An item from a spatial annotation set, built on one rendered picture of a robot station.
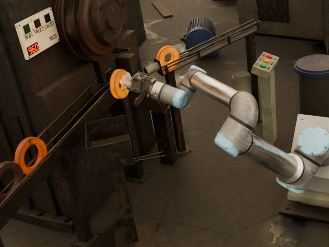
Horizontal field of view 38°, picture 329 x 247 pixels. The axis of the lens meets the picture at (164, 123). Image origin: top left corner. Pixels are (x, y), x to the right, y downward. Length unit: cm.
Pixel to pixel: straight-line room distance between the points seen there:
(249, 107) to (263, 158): 28
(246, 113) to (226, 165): 126
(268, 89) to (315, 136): 80
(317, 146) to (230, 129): 61
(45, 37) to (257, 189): 151
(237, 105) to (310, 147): 58
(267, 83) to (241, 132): 121
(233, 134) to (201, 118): 183
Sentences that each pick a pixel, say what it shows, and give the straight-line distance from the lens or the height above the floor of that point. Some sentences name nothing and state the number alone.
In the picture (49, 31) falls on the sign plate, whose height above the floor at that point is 113.
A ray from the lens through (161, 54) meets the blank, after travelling 307.
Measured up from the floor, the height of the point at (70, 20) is 117.
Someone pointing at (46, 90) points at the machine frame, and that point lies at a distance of 255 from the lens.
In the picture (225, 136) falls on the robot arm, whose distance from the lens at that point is 199.
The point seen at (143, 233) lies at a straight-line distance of 278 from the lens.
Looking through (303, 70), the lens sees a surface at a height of 42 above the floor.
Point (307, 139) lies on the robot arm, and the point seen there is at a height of 51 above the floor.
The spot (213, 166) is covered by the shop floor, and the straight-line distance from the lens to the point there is 322.
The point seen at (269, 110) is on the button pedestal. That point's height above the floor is 28.
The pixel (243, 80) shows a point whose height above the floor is 50.
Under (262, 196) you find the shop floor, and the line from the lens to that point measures 294.
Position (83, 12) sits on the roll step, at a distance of 256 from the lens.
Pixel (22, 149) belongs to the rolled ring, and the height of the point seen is 75.
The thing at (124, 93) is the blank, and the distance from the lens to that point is 255.
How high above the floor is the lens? 182
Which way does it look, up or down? 28 degrees down
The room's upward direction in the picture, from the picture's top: 10 degrees counter-clockwise
